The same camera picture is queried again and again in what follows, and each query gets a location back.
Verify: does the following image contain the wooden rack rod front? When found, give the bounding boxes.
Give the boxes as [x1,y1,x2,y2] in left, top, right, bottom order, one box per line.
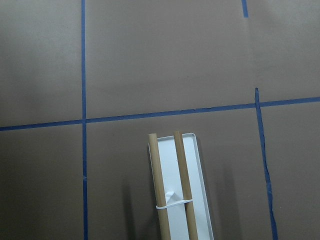
[173,131,199,240]

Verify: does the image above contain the wooden rack rod rear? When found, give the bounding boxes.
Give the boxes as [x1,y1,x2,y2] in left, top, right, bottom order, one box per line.
[148,133,171,240]

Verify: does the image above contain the wooden rack rod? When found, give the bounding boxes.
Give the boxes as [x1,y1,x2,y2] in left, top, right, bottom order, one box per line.
[173,131,199,240]
[148,133,171,240]

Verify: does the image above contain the white rectangular tray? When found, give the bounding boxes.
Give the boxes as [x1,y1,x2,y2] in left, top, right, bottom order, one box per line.
[157,133,214,240]

